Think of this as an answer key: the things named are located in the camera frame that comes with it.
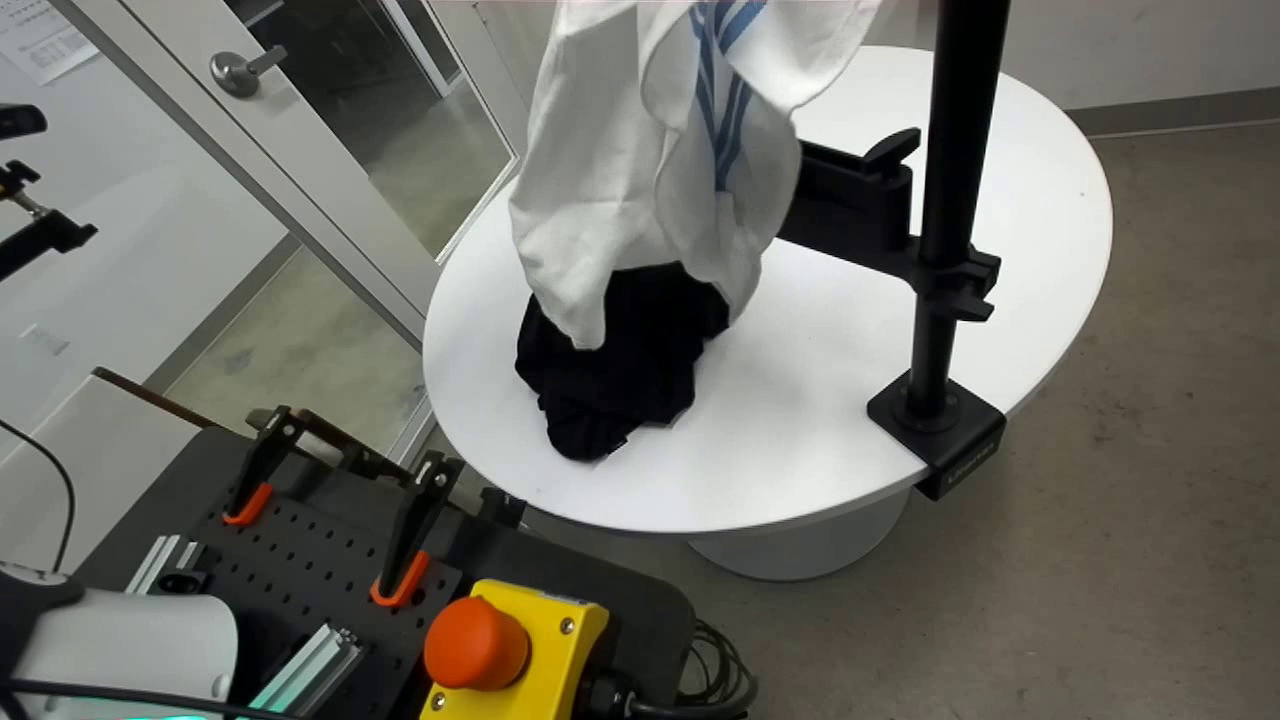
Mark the long aluminium extrusion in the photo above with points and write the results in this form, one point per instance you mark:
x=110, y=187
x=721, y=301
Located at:
x=304, y=672

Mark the black vertical stand pole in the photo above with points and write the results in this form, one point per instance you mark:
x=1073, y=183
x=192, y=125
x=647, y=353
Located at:
x=962, y=146

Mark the white towel with blue stripes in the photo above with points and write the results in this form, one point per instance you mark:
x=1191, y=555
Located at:
x=602, y=161

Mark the yellow emergency stop box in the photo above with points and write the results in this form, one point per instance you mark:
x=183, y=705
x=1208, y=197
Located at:
x=566, y=655

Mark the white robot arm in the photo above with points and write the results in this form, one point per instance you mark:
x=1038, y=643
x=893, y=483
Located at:
x=122, y=645

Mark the red emergency stop button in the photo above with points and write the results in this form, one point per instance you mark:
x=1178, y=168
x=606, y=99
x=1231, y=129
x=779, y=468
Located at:
x=473, y=645

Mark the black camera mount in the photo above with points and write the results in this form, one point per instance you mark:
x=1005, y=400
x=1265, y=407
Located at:
x=40, y=238

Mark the short aluminium extrusion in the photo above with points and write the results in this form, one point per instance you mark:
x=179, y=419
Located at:
x=162, y=567

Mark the white paper sheet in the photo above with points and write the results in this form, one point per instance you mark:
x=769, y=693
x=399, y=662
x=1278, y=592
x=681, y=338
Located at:
x=40, y=36

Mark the black table clamp base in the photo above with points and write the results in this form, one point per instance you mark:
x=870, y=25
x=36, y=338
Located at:
x=941, y=433

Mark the thin dark metal bar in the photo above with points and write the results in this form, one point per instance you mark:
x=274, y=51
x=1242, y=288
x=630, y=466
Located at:
x=166, y=400

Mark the black perforated mounting board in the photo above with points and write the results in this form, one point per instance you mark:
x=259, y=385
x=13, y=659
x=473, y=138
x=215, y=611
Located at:
x=315, y=562

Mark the white framed glass door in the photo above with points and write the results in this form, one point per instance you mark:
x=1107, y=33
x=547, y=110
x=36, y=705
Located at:
x=285, y=175

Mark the white table pedestal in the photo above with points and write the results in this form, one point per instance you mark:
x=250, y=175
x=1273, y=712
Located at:
x=801, y=546

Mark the black cloth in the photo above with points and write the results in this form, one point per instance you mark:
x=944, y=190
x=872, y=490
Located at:
x=624, y=374

